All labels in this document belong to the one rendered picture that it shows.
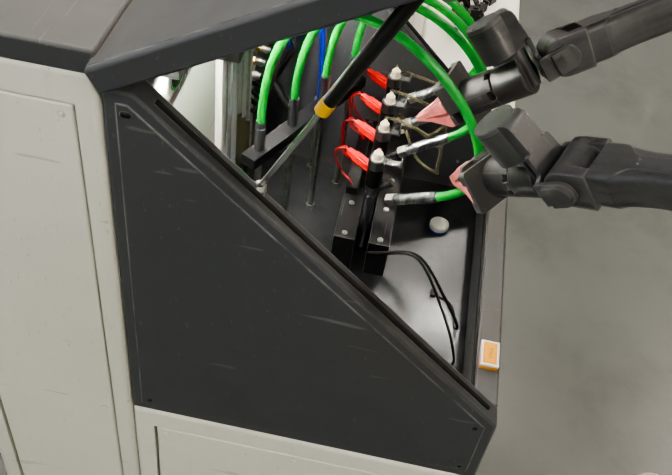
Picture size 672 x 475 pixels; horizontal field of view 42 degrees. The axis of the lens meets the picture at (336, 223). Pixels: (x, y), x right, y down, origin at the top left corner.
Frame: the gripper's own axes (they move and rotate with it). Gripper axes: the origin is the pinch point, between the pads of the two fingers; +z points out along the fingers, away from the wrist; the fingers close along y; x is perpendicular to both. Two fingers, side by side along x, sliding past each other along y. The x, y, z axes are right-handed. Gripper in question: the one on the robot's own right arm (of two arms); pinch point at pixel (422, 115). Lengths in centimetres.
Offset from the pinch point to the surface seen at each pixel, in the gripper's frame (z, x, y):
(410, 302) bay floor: 23.8, 2.5, -33.2
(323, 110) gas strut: -14.1, 34.7, 18.8
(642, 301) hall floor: 44, -106, -131
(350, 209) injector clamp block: 24.2, 0.4, -11.8
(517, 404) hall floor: 62, -48, -113
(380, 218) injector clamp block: 20.2, -0.3, -15.8
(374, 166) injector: 11.5, 3.1, -4.2
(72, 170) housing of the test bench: 17, 45, 28
